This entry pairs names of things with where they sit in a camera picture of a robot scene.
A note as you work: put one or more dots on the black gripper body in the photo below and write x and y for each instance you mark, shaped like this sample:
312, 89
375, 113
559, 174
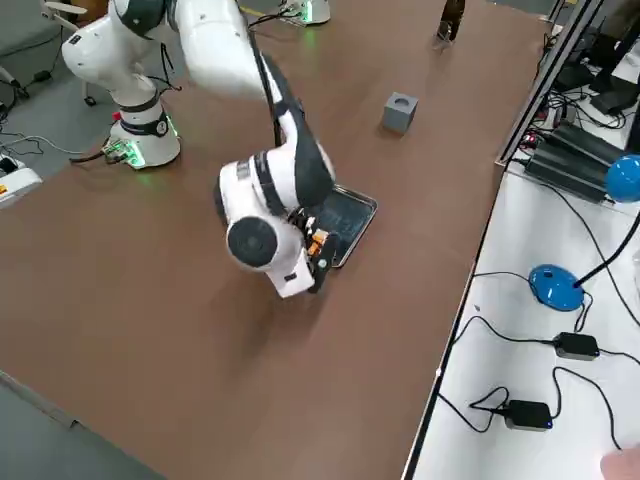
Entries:
322, 275

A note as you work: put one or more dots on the grey cube with round hole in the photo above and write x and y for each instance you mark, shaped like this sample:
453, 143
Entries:
400, 117

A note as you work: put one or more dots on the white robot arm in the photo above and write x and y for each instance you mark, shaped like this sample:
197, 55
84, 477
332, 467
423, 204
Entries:
225, 50
315, 10

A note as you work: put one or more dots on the metal tray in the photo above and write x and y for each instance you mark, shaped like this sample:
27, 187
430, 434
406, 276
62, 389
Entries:
350, 215

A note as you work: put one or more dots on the blue desk lamp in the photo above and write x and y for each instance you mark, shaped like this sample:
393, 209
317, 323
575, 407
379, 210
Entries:
555, 287

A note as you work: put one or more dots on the clear drinking glass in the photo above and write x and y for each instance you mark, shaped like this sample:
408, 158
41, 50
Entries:
444, 39

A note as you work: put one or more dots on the black power supply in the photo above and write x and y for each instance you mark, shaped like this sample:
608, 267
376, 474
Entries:
565, 175
590, 142

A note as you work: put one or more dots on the black power adapter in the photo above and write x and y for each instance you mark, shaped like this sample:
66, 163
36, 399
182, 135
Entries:
577, 346
527, 415

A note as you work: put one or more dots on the dark brown glass bottle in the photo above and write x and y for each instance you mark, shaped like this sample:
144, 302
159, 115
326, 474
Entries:
452, 17

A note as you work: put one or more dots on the white control box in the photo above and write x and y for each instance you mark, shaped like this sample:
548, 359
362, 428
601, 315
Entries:
17, 182

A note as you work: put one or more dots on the black computer monitor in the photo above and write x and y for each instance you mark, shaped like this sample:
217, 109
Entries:
612, 100

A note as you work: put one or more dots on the aluminium frame post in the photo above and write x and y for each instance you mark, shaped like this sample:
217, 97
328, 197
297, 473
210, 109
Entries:
545, 85

